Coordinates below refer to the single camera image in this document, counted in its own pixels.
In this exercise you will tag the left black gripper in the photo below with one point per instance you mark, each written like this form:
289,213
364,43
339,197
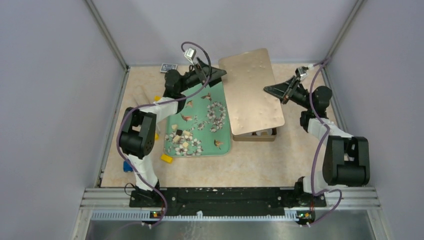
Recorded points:
201,70

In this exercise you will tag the white paper cup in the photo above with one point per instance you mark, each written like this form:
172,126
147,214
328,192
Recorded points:
246,134
265,132

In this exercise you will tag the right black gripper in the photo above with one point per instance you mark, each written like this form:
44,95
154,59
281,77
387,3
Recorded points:
280,90

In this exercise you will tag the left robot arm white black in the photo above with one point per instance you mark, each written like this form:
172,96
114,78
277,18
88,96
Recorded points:
136,136

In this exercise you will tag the yellow block near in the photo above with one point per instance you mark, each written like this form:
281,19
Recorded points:
166,158

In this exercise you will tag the brown box lid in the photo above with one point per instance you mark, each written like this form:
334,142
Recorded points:
250,108

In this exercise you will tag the brown chocolate box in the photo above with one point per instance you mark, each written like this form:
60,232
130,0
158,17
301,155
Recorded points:
255,138

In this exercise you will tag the blue toy car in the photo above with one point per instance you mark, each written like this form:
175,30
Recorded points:
126,167

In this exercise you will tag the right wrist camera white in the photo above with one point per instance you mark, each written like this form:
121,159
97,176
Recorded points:
302,72

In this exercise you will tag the white paper cup near right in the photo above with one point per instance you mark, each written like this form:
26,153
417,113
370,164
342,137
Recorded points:
265,132

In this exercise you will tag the green floral tray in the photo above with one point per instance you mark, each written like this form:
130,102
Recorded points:
204,122

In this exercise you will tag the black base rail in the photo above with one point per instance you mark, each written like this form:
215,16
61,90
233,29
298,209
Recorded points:
226,201

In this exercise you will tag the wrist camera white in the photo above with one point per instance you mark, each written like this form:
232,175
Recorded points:
302,72
190,55

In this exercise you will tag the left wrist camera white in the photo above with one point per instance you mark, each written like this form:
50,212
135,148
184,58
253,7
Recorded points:
190,55

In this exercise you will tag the blue card deck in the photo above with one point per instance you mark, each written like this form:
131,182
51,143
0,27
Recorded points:
168,66

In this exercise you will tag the white paper cup near left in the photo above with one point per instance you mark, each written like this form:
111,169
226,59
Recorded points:
246,134

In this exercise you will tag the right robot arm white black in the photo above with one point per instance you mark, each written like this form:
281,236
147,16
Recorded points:
346,161

